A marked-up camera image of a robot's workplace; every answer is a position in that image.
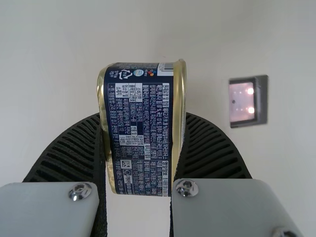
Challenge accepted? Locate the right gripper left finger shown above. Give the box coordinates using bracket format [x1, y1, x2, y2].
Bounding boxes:
[0, 113, 109, 237]

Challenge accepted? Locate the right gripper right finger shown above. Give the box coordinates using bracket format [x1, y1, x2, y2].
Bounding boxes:
[169, 112, 304, 237]

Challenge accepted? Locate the dark blue rectangular tin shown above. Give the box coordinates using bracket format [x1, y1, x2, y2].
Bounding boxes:
[96, 58, 188, 198]

